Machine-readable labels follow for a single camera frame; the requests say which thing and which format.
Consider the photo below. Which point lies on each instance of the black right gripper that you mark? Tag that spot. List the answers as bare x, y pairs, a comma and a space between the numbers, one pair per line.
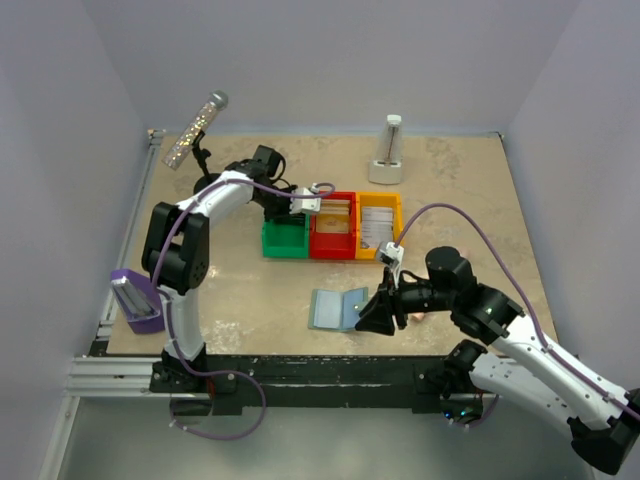
377, 314

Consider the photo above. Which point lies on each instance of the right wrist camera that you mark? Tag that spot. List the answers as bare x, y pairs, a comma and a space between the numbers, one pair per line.
390, 256

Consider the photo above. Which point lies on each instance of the teal leather card holder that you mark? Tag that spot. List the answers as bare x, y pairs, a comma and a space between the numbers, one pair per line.
336, 311

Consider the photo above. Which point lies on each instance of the purple bracket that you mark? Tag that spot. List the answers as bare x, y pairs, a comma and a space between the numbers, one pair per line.
138, 301

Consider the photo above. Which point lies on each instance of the aluminium frame rail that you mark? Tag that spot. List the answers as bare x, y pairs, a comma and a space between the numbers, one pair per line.
107, 377

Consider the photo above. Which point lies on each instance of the red plastic bin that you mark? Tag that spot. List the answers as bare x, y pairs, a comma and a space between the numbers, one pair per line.
335, 247

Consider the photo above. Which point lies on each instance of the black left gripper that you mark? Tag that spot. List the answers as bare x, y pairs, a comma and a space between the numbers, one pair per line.
284, 215

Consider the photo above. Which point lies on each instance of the silver cards stack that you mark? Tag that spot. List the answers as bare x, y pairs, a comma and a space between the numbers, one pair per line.
376, 226

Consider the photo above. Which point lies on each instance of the glitter silver microphone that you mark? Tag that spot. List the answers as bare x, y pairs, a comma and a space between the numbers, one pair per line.
207, 113

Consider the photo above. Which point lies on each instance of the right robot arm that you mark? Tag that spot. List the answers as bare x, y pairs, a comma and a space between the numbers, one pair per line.
507, 354

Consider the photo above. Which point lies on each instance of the black microphone stand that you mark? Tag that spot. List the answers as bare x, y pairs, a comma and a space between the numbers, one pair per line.
201, 155

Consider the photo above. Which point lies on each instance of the yellow plastic bin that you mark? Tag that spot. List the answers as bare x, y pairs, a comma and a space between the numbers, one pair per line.
377, 199

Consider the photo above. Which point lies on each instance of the green plastic bin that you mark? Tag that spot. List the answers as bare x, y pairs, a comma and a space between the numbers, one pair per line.
288, 239

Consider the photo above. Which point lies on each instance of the white metronome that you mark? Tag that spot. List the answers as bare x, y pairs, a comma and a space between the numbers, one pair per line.
386, 165

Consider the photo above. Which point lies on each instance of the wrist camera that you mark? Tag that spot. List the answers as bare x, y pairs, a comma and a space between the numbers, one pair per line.
390, 256
305, 201

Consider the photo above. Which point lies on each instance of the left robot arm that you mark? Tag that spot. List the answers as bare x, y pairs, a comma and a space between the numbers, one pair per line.
176, 252

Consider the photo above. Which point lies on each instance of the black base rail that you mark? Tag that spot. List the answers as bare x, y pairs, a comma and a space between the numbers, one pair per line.
431, 384

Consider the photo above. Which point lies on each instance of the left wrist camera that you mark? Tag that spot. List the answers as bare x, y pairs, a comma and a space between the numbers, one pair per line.
305, 201

